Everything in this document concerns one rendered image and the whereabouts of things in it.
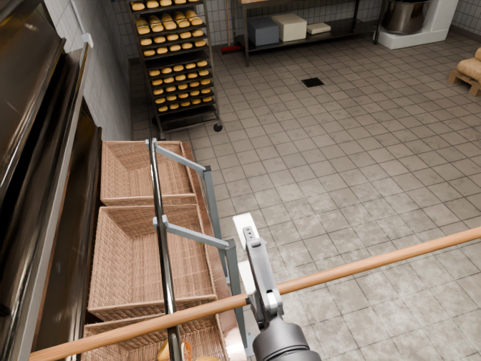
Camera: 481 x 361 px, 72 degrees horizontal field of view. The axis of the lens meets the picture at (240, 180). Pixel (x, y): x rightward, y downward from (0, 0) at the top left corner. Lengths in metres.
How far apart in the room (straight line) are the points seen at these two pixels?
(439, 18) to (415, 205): 3.74
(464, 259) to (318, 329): 1.15
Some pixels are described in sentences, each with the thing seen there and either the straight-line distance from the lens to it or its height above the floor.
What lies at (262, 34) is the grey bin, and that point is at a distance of 5.17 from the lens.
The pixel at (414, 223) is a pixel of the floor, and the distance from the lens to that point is 2.83.
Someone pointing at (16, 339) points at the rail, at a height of 1.43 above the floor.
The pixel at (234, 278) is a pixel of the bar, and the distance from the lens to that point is 1.45.
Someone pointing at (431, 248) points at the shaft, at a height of 1.20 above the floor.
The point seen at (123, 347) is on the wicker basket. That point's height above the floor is 0.63.
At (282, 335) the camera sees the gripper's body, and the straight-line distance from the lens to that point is 0.48.
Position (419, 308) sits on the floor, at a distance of 2.40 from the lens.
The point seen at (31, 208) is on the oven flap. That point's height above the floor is 1.41.
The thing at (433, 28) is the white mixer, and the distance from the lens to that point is 6.15.
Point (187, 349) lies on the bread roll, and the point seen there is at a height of 0.64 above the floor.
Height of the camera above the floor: 1.97
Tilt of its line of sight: 42 degrees down
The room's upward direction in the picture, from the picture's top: 5 degrees counter-clockwise
